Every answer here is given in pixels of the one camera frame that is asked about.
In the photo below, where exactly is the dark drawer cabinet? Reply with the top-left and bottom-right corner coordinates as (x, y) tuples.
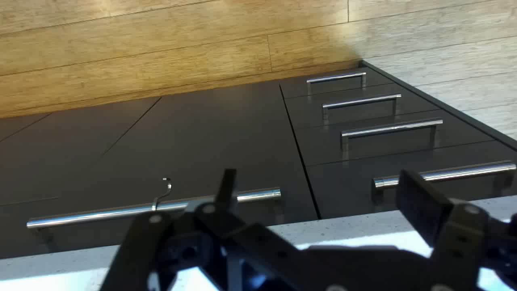
(280, 62), (517, 218)

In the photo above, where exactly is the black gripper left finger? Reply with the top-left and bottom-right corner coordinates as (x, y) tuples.
(195, 167), (301, 291)

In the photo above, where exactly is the dark bin compartment front panel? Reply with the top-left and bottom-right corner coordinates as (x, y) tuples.
(0, 82), (317, 256)

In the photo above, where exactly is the steel drawer handle top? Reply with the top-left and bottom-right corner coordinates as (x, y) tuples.
(306, 70), (367, 88)

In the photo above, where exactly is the small metal hook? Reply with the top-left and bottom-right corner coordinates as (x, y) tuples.
(151, 176), (174, 211)

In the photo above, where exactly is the steel drawer handle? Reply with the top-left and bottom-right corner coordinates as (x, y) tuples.
(372, 159), (517, 188)
(306, 70), (367, 88)
(322, 93), (403, 117)
(340, 117), (445, 155)

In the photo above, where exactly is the steel drawer handle bottom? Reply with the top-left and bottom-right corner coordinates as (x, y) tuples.
(372, 159), (517, 188)

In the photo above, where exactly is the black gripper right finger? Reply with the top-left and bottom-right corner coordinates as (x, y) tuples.
(397, 171), (490, 291)

